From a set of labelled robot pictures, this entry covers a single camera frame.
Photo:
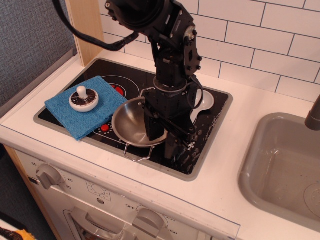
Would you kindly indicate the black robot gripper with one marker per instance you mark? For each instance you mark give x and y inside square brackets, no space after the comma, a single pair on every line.
[170,111]

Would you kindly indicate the silver steel pot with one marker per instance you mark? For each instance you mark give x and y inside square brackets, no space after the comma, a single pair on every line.
[129,126]

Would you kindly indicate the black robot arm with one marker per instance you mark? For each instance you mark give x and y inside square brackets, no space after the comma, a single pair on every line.
[172,34]

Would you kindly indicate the blue folded cloth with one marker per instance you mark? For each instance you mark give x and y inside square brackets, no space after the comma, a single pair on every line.
[79,125]

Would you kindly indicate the yellow cloth object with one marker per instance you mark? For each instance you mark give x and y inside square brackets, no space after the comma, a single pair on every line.
[9,232]

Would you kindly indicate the black toy stove top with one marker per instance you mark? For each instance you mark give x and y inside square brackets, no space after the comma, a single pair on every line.
[130,83]

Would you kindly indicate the grey right oven knob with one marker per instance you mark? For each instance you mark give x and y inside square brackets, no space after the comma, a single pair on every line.
[148,222]

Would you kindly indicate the white brown toy mushroom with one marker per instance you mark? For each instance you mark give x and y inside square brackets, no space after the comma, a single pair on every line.
[84,99]

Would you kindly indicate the grey sink basin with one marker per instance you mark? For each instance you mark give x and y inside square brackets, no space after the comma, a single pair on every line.
[281,170]

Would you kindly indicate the grey left timer knob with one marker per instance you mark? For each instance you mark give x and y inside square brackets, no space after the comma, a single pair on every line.
[48,176]

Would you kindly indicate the grey faucet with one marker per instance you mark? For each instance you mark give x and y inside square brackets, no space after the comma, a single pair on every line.
[312,120]

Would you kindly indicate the white spoon with blue handle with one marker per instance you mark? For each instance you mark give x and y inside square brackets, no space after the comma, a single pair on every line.
[207,101]

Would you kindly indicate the oven door with handle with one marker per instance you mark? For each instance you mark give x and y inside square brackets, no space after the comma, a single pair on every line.
[98,225]

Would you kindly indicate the light wooden post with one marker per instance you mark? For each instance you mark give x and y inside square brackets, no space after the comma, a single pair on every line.
[84,16]

